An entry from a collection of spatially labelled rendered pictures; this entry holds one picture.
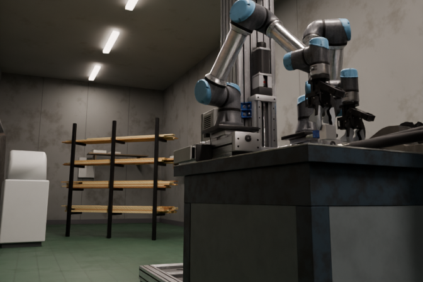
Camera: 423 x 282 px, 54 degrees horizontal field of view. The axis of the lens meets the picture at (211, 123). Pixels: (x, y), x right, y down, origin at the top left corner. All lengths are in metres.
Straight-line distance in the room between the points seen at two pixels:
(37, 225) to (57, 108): 6.05
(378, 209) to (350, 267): 0.15
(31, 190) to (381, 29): 5.16
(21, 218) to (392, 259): 5.90
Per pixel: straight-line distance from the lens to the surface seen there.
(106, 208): 7.76
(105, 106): 12.35
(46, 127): 12.07
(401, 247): 1.09
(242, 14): 1.91
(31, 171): 6.65
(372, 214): 1.02
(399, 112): 4.86
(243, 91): 2.36
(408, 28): 4.98
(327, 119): 1.64
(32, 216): 6.59
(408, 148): 1.49
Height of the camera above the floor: 0.69
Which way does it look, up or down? 10 degrees up
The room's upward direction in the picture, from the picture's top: straight up
